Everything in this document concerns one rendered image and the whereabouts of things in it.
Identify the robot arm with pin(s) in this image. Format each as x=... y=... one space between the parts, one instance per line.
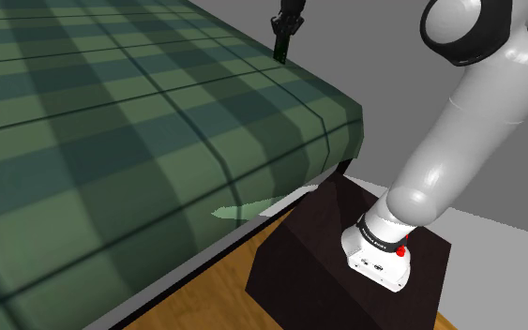
x=474 y=128

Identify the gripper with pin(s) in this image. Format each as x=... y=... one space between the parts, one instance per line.
x=292 y=8

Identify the dark robot stand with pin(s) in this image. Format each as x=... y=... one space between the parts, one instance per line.
x=300 y=260

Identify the green plaid bed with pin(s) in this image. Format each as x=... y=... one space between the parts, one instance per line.
x=108 y=137

